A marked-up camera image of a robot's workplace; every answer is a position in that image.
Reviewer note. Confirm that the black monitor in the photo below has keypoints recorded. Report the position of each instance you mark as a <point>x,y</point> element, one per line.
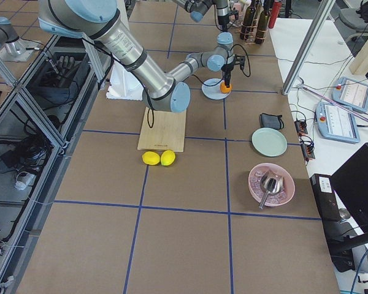
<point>350,182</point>

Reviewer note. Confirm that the orange mandarin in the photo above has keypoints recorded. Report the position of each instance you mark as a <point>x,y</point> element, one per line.
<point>224,88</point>

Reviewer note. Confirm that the bamboo cutting board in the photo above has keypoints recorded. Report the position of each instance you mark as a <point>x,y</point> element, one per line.
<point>166,130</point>

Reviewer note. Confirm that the light blue plate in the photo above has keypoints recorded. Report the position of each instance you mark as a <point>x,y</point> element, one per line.
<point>211,88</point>

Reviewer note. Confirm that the yellow lemon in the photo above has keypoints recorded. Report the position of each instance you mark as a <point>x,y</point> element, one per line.
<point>167,158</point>
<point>151,158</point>

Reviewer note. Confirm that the blue teach pendant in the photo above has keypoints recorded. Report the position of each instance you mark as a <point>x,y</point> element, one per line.
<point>335,123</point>
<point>351,93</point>

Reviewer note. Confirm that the dark grey folded cloth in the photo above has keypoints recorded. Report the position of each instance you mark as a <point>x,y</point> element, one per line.
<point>271,121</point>

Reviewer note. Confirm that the pink bowl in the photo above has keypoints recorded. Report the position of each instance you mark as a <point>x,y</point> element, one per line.
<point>281,198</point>

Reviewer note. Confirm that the mint green plate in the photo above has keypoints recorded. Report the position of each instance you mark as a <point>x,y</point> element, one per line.
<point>269,142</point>

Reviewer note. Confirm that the red cylinder tube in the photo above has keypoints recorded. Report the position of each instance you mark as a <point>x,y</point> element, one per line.
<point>274,12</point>

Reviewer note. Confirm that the dark green wine bottle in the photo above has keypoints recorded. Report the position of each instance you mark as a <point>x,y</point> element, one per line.
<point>247,21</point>

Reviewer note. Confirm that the metal scoop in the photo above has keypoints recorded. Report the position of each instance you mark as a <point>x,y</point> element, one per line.
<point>271,184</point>

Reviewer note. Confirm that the black computer box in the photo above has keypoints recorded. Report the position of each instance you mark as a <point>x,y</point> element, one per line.
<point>345,246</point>

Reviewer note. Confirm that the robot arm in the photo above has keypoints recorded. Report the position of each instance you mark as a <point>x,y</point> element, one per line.
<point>101,21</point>
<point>198,9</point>

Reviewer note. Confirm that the aluminium frame post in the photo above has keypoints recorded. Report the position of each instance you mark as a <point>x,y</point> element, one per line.
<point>309,39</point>

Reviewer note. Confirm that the copper wire bottle rack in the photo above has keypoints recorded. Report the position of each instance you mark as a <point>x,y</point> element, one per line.
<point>253,27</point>

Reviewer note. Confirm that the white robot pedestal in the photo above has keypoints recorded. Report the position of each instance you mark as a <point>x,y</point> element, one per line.
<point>123,85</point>

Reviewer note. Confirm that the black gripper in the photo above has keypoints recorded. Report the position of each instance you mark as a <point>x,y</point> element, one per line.
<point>227,68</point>
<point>222,21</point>

